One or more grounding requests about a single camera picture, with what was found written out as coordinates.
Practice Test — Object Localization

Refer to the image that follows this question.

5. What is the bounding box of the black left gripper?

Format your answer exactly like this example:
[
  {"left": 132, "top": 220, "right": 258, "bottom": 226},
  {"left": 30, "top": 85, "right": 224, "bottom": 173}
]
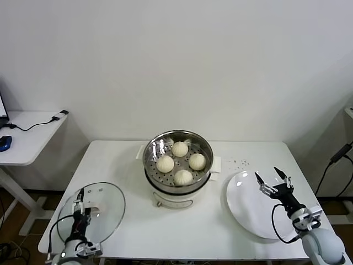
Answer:
[{"left": 71, "top": 188, "right": 92, "bottom": 243}]

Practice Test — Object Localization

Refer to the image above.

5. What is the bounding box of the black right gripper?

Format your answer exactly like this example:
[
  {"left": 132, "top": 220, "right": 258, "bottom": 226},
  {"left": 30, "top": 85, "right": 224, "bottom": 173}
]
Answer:
[{"left": 254, "top": 166, "right": 306, "bottom": 216}]

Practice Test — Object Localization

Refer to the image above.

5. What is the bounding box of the round glass pot lid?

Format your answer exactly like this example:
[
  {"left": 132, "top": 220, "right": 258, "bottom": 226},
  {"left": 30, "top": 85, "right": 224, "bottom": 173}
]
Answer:
[{"left": 57, "top": 181, "right": 126, "bottom": 248}]

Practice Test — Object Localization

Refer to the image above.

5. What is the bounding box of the white steamed baozi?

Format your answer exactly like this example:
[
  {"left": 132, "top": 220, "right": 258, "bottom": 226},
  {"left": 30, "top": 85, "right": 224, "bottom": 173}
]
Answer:
[
  {"left": 174, "top": 169, "right": 194, "bottom": 187},
  {"left": 156, "top": 155, "right": 175, "bottom": 173},
  {"left": 172, "top": 141, "right": 189, "bottom": 157},
  {"left": 189, "top": 153, "right": 207, "bottom": 171}
]

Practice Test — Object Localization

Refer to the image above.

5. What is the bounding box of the perforated steel steamer basket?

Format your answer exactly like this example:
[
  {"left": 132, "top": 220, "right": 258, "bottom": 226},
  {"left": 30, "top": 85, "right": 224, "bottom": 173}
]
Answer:
[{"left": 136, "top": 129, "right": 223, "bottom": 194}]

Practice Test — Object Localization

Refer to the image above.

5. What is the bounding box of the large white plate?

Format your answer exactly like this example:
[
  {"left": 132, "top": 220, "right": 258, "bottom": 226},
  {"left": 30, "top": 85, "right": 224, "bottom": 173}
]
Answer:
[{"left": 226, "top": 170, "right": 301, "bottom": 240}]

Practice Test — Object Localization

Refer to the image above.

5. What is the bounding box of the white side desk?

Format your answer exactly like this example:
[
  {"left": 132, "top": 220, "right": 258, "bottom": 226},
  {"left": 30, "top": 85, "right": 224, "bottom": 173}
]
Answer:
[{"left": 0, "top": 110, "right": 69, "bottom": 237}]

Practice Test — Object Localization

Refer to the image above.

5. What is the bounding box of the blue computer mouse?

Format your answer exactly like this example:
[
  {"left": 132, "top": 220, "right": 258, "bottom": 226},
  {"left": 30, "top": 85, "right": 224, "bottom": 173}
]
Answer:
[{"left": 0, "top": 135, "right": 13, "bottom": 152}]

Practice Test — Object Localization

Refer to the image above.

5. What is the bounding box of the black laptop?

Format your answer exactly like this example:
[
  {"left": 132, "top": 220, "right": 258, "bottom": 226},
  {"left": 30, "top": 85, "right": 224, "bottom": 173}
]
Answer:
[{"left": 0, "top": 91, "right": 10, "bottom": 129}]

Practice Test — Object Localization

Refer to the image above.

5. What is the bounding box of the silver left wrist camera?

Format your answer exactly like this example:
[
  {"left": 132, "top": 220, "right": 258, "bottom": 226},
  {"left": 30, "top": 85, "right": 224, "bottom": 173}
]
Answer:
[{"left": 78, "top": 241, "right": 104, "bottom": 257}]

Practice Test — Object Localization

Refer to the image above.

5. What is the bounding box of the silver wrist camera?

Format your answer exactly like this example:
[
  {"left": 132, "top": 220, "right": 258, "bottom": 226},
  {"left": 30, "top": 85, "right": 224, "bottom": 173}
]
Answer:
[
  {"left": 78, "top": 241, "right": 104, "bottom": 257},
  {"left": 292, "top": 205, "right": 323, "bottom": 231}
]

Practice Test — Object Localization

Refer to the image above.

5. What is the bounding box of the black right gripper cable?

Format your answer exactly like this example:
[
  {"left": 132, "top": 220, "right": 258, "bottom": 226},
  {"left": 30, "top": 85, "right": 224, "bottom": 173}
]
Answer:
[{"left": 271, "top": 203, "right": 301, "bottom": 244}]

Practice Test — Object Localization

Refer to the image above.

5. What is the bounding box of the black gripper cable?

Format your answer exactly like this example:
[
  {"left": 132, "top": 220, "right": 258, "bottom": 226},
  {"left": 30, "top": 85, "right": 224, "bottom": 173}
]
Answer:
[
  {"left": 271, "top": 203, "right": 301, "bottom": 244},
  {"left": 48, "top": 215, "right": 76, "bottom": 255}
]

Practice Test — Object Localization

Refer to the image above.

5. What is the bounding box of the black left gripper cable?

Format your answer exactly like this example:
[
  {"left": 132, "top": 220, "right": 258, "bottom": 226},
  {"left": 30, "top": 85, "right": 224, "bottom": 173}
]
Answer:
[{"left": 48, "top": 215, "right": 76, "bottom": 255}]

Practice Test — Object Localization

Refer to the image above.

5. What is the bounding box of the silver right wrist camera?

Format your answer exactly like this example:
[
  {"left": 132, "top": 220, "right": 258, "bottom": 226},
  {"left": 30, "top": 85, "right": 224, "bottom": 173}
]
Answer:
[{"left": 292, "top": 205, "right": 323, "bottom": 231}]

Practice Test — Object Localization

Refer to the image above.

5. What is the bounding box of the black power adapter with cable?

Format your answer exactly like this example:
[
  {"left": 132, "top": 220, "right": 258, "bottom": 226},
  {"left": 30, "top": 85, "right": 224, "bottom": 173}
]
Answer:
[{"left": 314, "top": 142, "right": 353, "bottom": 197}]

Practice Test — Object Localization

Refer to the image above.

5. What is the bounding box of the thin black desk cable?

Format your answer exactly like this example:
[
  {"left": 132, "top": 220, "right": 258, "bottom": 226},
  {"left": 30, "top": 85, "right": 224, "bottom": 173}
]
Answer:
[{"left": 1, "top": 115, "right": 61, "bottom": 132}]

